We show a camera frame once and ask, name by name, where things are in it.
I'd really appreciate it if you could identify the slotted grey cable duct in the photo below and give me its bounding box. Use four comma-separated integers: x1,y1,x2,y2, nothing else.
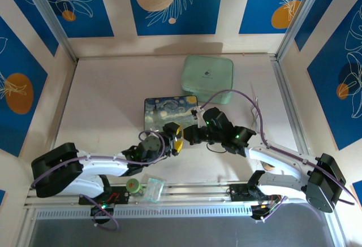
33,203,331,220

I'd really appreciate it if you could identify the starry night painted box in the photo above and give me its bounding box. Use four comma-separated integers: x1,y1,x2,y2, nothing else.
143,95,199,132

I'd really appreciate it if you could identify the bent metal wire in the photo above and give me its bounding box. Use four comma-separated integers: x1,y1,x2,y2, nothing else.
249,84,262,132

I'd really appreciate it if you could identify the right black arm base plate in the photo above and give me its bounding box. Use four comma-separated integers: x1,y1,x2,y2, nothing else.
229,183,283,203

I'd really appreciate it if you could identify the clear plastic box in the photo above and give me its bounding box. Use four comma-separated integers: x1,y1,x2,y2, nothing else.
141,176,166,202

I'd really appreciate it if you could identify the thin black cable loop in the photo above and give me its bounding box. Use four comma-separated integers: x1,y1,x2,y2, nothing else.
205,141,225,154

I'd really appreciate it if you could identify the aluminium frame post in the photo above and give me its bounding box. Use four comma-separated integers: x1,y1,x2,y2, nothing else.
275,0,332,60
21,0,79,63

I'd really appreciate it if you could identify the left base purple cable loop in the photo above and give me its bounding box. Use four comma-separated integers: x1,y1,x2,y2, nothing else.
84,195,120,231

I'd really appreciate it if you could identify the aluminium mounting rail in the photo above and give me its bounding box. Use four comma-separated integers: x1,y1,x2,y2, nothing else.
24,181,312,209

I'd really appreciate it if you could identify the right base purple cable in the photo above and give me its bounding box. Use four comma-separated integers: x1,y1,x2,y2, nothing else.
260,195,288,222

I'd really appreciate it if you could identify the mint green zipper case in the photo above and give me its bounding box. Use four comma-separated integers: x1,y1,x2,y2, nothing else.
180,54,235,105

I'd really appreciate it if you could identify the small green bottle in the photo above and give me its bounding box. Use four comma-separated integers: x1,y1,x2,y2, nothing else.
126,178,144,198

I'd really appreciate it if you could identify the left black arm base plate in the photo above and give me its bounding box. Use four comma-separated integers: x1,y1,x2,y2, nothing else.
78,184,132,206

